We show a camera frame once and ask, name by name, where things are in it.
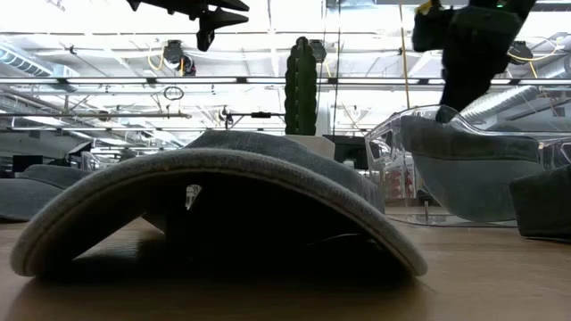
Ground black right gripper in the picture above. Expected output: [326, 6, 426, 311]
[412, 4, 515, 125]

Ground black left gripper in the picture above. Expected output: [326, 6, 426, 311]
[127, 0, 250, 33]

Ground grey baseball cap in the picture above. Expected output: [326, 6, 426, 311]
[0, 163, 93, 223]
[400, 114, 548, 223]
[9, 129, 429, 278]

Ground dark charcoal baseball cap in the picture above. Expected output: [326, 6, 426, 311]
[509, 163, 571, 242]

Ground green cactus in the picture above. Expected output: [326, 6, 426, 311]
[284, 36, 319, 136]

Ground clear plastic bin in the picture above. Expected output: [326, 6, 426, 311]
[364, 104, 571, 228]
[79, 149, 106, 174]

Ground white hexagonal plant pot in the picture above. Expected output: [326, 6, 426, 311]
[285, 134, 336, 161]

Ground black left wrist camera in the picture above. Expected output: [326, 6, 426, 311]
[195, 29, 216, 53]

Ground silver ventilation duct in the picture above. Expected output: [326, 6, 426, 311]
[459, 84, 543, 121]

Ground black ceiling cord reel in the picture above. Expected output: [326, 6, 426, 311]
[508, 40, 533, 64]
[162, 39, 185, 66]
[308, 38, 327, 63]

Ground black hanging cable with coil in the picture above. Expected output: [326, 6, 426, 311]
[330, 0, 342, 136]

